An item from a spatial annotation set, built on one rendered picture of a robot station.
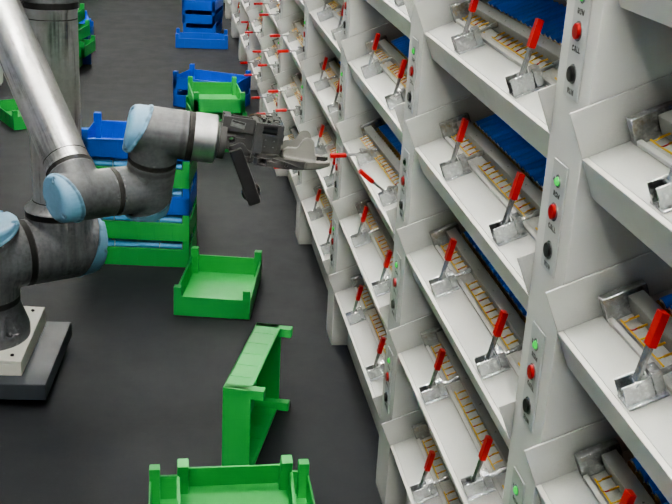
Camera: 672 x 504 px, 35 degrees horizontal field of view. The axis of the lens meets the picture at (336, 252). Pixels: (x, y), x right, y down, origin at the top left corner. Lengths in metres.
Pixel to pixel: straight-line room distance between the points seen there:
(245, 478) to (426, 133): 0.69
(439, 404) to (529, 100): 0.63
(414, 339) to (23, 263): 0.93
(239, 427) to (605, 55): 1.25
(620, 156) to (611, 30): 0.12
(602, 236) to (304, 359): 1.57
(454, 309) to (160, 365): 1.11
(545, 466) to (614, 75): 0.44
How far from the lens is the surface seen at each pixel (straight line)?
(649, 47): 1.09
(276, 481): 1.96
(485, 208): 1.48
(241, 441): 2.12
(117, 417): 2.37
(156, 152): 1.97
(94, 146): 3.05
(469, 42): 1.57
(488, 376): 1.44
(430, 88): 1.77
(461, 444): 1.65
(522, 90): 1.32
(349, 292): 2.60
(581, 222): 1.12
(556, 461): 1.24
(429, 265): 1.78
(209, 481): 1.95
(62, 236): 2.44
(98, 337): 2.72
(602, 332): 1.14
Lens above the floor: 1.19
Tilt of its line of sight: 21 degrees down
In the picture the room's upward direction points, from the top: 3 degrees clockwise
